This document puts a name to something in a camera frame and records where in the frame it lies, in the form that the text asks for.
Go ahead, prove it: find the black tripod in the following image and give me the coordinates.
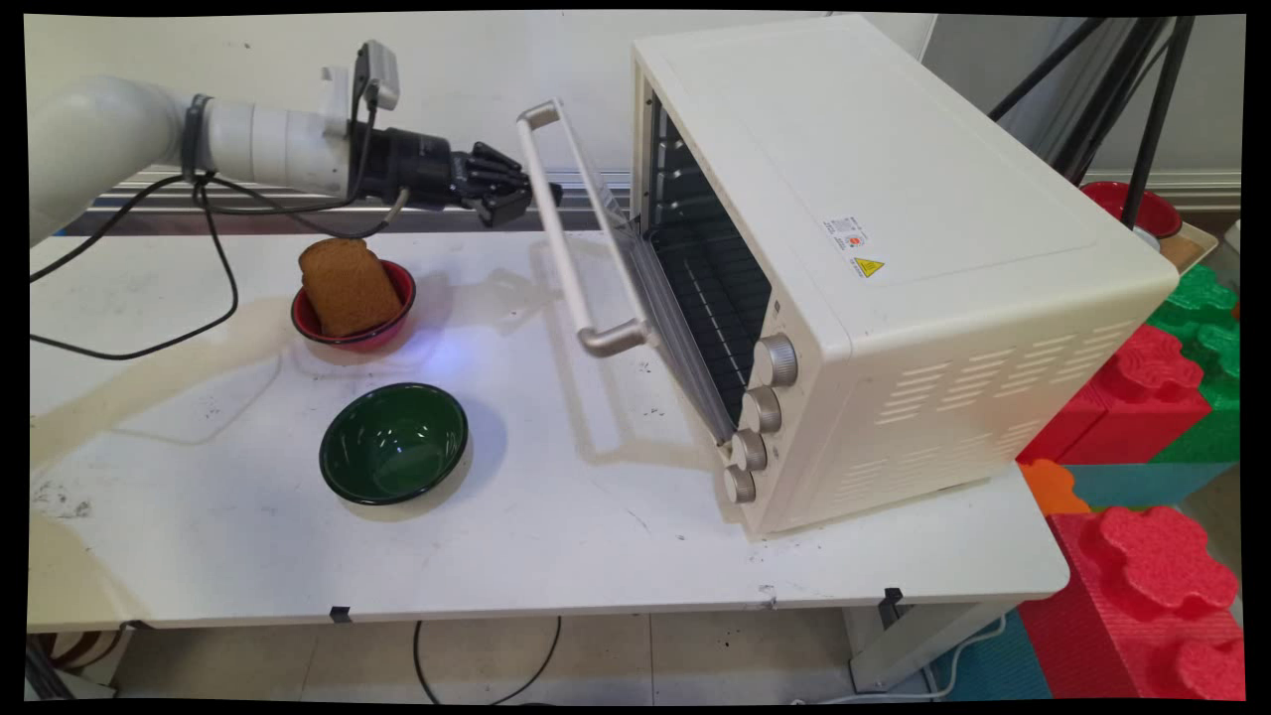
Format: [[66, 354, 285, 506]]
[[988, 15, 1199, 232]]

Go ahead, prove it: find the black oven rack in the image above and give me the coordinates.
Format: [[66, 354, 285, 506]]
[[649, 218, 775, 424]]

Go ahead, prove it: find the dark green bowl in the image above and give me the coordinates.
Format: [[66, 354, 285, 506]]
[[319, 382, 471, 507]]

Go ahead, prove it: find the glass oven door with handle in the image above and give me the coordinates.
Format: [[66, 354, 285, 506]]
[[515, 98, 742, 450]]

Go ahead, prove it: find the brown bread slice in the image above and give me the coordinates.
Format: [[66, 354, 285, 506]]
[[298, 237, 405, 340]]

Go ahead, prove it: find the orange foam piece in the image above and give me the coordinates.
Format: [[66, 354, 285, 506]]
[[1017, 458, 1092, 518]]

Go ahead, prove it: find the teal foam block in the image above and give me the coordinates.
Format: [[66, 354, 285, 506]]
[[1062, 462, 1238, 513]]

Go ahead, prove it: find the aluminium wall rail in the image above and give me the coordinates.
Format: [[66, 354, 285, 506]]
[[60, 167, 1242, 234]]

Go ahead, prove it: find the cardboard tray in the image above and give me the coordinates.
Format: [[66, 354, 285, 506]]
[[1132, 220, 1221, 275]]

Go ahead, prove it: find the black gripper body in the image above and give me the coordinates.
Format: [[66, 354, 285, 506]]
[[348, 126, 480, 211]]

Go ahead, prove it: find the large silver oven knob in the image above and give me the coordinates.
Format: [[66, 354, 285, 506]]
[[752, 335, 800, 389]]

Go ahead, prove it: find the green foam block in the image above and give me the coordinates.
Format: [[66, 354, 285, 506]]
[[1146, 263, 1242, 466]]

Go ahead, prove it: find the white label sticker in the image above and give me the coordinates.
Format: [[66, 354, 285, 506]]
[[823, 215, 873, 252]]

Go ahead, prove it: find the empty red bowl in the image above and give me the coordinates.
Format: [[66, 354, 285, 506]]
[[1079, 181, 1184, 240]]

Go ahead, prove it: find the large red foam block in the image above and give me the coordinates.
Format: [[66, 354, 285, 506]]
[[1018, 505, 1246, 702]]

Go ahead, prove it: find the white table leg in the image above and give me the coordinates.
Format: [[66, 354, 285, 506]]
[[842, 596, 1025, 694]]

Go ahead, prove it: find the white floor cable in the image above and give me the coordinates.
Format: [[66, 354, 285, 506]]
[[792, 611, 1010, 705]]

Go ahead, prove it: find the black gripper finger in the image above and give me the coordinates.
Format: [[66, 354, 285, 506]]
[[463, 142, 532, 197], [475, 183, 564, 229]]

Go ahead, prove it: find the cream toaster oven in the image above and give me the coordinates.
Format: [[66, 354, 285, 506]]
[[631, 14, 1182, 538]]

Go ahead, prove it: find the red bowl with bread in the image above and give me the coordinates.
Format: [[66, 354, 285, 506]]
[[291, 260, 419, 355]]

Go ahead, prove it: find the black floor cable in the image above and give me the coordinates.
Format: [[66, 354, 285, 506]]
[[412, 617, 564, 707]]

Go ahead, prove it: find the teal foam floor mat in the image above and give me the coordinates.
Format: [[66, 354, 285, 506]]
[[927, 610, 1055, 702]]

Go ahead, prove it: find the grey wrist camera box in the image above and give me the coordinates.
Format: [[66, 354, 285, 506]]
[[352, 40, 402, 113]]

